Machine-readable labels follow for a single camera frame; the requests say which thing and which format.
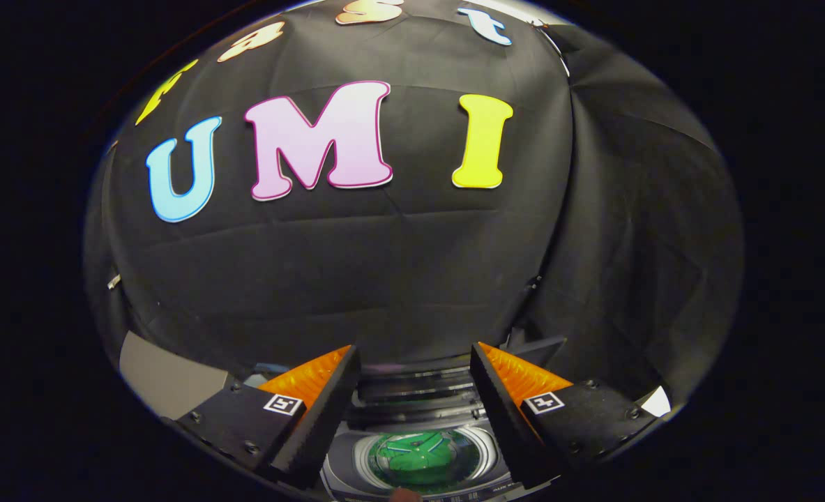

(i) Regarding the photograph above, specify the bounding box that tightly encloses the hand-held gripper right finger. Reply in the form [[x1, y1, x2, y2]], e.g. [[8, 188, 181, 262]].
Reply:
[[469, 342, 664, 490]]

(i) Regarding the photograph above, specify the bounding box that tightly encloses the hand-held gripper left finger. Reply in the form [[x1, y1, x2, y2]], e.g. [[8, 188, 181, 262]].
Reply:
[[175, 344, 362, 490]]

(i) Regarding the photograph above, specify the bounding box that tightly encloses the grey washing machine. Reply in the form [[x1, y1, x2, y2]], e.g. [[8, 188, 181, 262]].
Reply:
[[318, 335, 570, 502]]

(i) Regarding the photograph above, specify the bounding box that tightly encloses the black backdrop cloth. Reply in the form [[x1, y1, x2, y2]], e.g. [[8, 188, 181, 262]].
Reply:
[[84, 0, 744, 419]]

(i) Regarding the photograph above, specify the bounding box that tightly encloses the green polo shirt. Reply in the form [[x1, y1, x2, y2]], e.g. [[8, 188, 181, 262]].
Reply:
[[370, 431, 483, 487]]

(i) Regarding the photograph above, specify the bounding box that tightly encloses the white object with yellow strip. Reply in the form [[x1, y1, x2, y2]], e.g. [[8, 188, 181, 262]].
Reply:
[[639, 386, 671, 418]]

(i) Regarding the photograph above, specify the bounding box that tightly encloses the grey table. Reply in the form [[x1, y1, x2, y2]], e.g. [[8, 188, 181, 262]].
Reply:
[[119, 331, 232, 419]]

